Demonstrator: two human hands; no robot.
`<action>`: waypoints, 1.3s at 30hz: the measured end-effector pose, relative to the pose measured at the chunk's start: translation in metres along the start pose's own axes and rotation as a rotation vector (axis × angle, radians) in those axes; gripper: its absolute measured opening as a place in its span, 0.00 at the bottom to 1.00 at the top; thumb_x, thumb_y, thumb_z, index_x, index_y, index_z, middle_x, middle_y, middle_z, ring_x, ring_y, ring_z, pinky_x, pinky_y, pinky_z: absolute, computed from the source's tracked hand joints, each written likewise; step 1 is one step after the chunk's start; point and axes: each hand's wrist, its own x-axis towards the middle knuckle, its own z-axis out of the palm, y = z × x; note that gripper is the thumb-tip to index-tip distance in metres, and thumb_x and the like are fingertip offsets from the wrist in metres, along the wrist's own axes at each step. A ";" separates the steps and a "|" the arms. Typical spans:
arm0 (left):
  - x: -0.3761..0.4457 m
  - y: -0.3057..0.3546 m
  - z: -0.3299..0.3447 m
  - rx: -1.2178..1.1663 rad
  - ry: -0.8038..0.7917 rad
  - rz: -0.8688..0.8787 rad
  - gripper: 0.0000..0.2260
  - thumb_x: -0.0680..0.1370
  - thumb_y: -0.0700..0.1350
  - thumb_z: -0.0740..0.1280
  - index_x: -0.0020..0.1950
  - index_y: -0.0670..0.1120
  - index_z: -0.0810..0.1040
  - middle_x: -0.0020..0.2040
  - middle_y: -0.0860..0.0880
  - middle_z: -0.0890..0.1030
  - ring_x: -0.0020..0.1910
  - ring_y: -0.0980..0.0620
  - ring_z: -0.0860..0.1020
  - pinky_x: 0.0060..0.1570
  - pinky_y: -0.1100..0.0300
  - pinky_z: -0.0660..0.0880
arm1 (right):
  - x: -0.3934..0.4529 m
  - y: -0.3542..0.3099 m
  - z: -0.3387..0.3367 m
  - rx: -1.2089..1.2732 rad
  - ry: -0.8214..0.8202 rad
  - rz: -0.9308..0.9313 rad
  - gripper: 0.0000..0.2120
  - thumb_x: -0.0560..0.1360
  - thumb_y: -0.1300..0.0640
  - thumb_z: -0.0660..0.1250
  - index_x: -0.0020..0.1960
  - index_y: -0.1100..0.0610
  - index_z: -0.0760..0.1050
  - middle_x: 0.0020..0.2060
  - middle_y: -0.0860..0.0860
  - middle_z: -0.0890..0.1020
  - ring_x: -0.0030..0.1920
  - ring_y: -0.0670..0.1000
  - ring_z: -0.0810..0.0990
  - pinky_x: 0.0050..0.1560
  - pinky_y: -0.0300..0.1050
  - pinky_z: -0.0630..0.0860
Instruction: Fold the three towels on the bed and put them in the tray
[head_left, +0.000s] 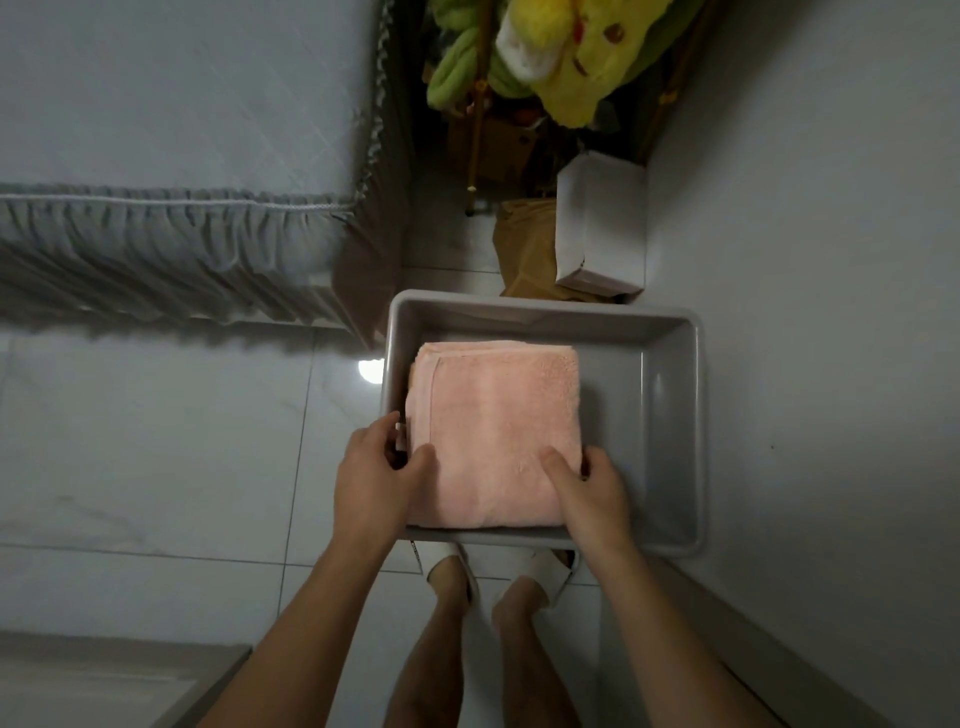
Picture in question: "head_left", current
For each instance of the grey cabinet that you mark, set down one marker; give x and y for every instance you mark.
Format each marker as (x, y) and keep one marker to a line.
(90, 682)

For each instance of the brown paper bag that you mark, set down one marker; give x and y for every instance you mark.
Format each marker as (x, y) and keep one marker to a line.
(525, 247)

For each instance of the pink towel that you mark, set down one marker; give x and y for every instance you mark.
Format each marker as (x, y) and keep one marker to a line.
(495, 420)

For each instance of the grey plastic bin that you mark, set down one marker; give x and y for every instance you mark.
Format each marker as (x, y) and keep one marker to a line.
(645, 420)

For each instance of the person's left forearm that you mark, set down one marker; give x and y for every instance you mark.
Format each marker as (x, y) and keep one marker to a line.
(300, 645)

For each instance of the yellow plush toy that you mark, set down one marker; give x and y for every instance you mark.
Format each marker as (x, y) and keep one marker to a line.
(585, 52)

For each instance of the bed with grey ruffled cover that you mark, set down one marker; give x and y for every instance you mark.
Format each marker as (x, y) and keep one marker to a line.
(172, 112)

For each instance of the person's left hand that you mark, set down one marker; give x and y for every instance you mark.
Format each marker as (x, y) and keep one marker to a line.
(371, 491)

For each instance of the person's left thumb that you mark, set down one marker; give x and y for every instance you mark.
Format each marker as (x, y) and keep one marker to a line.
(417, 463)

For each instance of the green plush toy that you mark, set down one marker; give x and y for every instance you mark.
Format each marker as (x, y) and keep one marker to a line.
(454, 71)

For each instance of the person's right thumb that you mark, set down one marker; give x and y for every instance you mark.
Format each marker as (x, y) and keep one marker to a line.
(561, 471)

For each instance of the person's right hand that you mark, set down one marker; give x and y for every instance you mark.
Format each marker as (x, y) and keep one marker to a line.
(596, 510)

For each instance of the person's left leg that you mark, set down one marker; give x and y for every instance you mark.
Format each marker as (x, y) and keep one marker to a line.
(435, 660)

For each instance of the white cardboard box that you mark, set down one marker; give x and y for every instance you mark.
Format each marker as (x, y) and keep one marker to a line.
(604, 217)

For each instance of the white slipper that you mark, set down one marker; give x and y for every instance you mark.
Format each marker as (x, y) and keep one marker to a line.
(551, 571)
(439, 556)

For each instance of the person's right forearm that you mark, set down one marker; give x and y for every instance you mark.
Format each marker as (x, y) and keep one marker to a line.
(675, 645)

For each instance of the thin wooden stick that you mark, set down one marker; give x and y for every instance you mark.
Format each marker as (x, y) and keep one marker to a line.
(478, 112)

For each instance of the person's leg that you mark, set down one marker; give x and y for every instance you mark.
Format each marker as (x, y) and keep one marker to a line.
(435, 660)
(532, 660)

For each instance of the person's right leg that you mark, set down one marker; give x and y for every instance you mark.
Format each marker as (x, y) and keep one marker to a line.
(532, 660)

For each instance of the brown cardboard box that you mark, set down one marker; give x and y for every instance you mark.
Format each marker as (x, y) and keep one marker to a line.
(495, 150)

